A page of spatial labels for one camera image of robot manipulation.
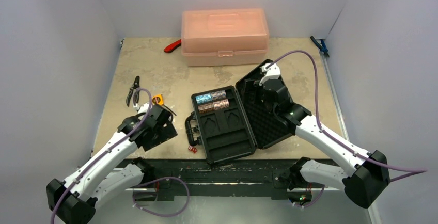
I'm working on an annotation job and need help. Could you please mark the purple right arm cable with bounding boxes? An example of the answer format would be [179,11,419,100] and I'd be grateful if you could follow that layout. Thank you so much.
[265,50,428,183]

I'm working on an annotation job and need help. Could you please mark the translucent pink plastic toolbox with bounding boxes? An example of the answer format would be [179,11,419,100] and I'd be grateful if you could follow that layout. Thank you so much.
[181,8,270,67]

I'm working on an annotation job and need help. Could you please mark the black handled pruning shears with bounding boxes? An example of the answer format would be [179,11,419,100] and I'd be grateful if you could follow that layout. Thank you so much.
[126,76,140,107]

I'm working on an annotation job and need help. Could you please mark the black metal base frame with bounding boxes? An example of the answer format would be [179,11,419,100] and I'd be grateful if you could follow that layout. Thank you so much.
[116,158,322,201]

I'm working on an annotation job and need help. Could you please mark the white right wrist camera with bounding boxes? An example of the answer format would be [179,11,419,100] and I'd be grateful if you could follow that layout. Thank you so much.
[259,62,281,86]

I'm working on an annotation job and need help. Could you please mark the black plastic poker case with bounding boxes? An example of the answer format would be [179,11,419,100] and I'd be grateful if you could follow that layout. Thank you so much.
[185,59,293,165]

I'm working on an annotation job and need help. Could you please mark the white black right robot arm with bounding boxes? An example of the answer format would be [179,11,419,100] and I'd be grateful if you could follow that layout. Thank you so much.
[244,79,390,209]

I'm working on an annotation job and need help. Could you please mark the red handled utility knife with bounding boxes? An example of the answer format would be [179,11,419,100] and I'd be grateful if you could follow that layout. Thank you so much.
[163,39,182,53]

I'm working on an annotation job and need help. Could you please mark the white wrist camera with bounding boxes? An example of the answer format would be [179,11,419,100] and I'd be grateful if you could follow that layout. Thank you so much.
[259,62,281,86]
[133,102,153,114]

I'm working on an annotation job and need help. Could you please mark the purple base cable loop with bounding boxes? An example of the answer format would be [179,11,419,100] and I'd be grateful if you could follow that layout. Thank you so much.
[132,176,190,217]

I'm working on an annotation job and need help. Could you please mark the blue poker chip stack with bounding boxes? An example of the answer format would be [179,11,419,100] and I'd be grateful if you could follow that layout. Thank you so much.
[195,93,212,104]

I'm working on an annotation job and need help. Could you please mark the yellow tape measure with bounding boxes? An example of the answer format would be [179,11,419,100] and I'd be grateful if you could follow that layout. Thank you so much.
[152,94,177,116]

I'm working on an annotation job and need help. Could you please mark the blue handled pliers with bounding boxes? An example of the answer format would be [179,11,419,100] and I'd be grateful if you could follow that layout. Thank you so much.
[310,36,330,57]

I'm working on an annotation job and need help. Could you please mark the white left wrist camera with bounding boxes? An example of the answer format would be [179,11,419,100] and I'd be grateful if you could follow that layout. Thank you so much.
[133,102,153,114]

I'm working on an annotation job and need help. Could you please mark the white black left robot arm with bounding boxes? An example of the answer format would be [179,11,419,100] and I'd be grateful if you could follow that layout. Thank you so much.
[46,103,177,223]

